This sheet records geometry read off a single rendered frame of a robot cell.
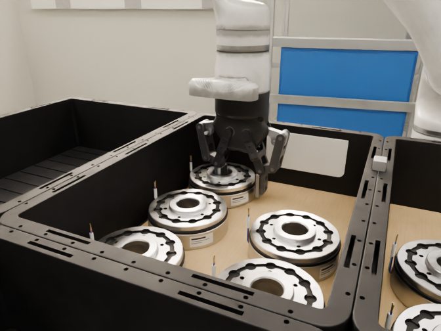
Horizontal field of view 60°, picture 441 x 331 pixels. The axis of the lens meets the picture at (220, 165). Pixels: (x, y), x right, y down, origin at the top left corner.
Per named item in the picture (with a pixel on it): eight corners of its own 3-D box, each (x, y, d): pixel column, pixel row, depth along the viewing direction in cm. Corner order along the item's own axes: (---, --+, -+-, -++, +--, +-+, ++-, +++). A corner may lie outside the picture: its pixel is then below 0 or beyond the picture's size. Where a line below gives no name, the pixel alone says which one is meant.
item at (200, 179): (207, 161, 65) (207, 157, 65) (264, 171, 61) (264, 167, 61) (177, 184, 56) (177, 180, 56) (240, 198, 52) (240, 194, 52)
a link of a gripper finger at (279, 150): (277, 132, 50) (262, 169, 53) (289, 138, 50) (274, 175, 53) (283, 127, 53) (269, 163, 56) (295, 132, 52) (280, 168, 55)
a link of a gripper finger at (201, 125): (209, 117, 57) (220, 154, 59) (199, 120, 58) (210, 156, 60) (201, 122, 55) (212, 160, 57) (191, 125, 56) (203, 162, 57)
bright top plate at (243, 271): (239, 252, 41) (239, 247, 41) (334, 280, 37) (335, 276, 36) (190, 315, 33) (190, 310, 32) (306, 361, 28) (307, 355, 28)
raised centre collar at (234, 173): (214, 167, 61) (214, 163, 61) (243, 171, 60) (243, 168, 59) (200, 178, 57) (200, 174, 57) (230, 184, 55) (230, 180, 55)
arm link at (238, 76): (185, 96, 48) (182, 45, 45) (224, 82, 57) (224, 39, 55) (252, 104, 44) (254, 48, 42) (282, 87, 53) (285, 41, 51)
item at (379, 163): (373, 164, 44) (374, 155, 44) (386, 166, 44) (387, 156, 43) (371, 170, 43) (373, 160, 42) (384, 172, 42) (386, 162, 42)
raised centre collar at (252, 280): (252, 269, 38) (252, 264, 37) (300, 285, 35) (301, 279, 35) (230, 301, 33) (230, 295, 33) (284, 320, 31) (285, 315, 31)
